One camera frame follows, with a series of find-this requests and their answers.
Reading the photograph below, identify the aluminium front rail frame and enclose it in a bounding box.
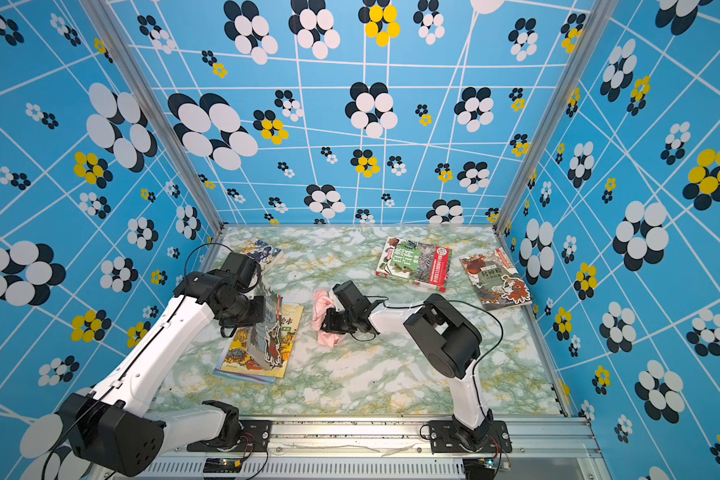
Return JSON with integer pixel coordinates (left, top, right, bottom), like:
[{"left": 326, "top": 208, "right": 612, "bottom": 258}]
[{"left": 139, "top": 415, "right": 611, "bottom": 479}]

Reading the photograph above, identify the yellow Chinese history picture book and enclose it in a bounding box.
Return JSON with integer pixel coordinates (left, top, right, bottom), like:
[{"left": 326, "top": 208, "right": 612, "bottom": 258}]
[{"left": 220, "top": 304, "right": 304, "bottom": 381}]

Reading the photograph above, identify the red manga book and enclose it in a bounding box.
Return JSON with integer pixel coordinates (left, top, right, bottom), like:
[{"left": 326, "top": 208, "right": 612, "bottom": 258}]
[{"left": 238, "top": 239, "right": 283, "bottom": 271}]

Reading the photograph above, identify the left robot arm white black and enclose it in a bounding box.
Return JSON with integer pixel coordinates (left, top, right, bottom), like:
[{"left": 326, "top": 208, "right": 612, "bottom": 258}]
[{"left": 55, "top": 252, "right": 265, "bottom": 477}]

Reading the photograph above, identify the white book with galaxy cover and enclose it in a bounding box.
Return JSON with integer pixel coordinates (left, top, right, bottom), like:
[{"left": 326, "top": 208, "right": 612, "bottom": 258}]
[{"left": 213, "top": 357, "right": 276, "bottom": 385}]

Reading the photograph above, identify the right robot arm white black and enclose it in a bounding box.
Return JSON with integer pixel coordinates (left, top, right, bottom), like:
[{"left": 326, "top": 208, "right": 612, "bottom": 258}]
[{"left": 320, "top": 281, "right": 493, "bottom": 452}]

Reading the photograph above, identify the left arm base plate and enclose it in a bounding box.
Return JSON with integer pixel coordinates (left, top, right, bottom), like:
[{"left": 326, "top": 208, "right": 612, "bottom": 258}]
[{"left": 186, "top": 419, "right": 274, "bottom": 453}]

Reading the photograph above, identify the aluminium corner post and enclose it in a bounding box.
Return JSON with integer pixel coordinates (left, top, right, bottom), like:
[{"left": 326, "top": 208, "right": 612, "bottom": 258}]
[
  {"left": 496, "top": 0, "right": 618, "bottom": 235},
  {"left": 80, "top": 0, "right": 224, "bottom": 236}
]

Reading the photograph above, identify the right aluminium corner post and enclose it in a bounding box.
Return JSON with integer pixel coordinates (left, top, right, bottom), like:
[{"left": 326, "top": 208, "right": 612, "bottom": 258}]
[{"left": 496, "top": 0, "right": 618, "bottom": 235}]

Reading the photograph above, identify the grey teal warrior book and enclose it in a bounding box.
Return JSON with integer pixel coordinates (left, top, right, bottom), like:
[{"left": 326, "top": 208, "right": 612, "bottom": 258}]
[{"left": 246, "top": 288, "right": 283, "bottom": 370}]

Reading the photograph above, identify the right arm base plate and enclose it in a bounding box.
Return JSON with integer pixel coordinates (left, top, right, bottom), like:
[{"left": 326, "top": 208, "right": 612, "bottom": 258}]
[{"left": 426, "top": 419, "right": 513, "bottom": 456}]

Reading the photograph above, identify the red brown illustrated book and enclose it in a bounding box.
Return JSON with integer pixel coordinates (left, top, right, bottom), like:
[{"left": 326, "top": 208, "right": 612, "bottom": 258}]
[{"left": 460, "top": 248, "right": 531, "bottom": 311}]

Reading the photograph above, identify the pink cloth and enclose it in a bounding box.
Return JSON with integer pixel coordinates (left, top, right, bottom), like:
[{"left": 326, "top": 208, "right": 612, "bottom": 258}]
[{"left": 311, "top": 289, "right": 342, "bottom": 349}]

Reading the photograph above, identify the left aluminium corner post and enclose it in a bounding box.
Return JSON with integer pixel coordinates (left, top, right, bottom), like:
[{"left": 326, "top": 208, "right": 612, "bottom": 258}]
[{"left": 80, "top": 0, "right": 224, "bottom": 236}]

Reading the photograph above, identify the green red dinosaur book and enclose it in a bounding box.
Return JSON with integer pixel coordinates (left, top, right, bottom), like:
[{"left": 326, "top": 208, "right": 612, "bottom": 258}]
[{"left": 375, "top": 237, "right": 452, "bottom": 292}]

